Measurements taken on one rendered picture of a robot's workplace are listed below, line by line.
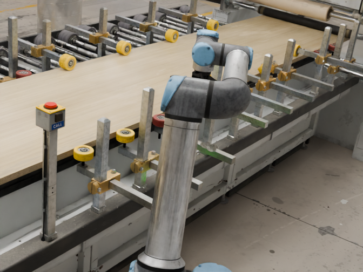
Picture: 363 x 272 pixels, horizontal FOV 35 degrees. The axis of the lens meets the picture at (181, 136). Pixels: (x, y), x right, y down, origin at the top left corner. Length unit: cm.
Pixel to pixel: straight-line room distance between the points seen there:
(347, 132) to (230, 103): 326
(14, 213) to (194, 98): 96
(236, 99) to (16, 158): 96
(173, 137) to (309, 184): 265
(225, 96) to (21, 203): 100
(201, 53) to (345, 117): 278
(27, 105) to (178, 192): 121
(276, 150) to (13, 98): 213
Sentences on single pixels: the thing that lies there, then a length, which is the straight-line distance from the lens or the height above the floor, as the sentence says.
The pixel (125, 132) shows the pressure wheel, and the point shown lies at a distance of 253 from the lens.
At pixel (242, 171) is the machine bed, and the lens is 392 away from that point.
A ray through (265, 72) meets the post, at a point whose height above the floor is 103.
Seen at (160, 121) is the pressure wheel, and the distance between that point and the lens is 269.
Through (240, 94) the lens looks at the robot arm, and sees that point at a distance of 176.
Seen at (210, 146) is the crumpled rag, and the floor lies 88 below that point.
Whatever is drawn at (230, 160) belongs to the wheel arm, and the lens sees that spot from 254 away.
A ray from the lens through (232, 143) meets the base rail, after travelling 304.
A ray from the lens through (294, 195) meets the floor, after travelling 412.
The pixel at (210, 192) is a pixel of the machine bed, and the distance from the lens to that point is 362.
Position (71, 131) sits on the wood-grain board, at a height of 90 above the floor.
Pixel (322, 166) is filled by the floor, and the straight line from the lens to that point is 460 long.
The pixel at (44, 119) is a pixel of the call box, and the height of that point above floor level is 119.
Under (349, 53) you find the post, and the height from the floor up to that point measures 90.
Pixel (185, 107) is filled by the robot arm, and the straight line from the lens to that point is 172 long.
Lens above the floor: 201
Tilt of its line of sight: 25 degrees down
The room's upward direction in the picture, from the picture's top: 7 degrees clockwise
